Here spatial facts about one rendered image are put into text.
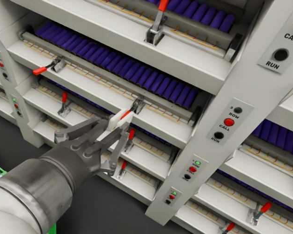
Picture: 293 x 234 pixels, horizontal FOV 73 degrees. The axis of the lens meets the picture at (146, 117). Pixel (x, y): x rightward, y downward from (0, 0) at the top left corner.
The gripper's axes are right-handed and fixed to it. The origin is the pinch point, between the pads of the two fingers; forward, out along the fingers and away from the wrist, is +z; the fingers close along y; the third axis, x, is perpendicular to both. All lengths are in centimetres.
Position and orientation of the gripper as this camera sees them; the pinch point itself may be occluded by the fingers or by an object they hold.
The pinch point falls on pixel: (120, 120)
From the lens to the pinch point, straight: 45.4
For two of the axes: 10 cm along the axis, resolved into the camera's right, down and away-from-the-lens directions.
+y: 8.7, 4.5, -1.8
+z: 3.8, -4.1, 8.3
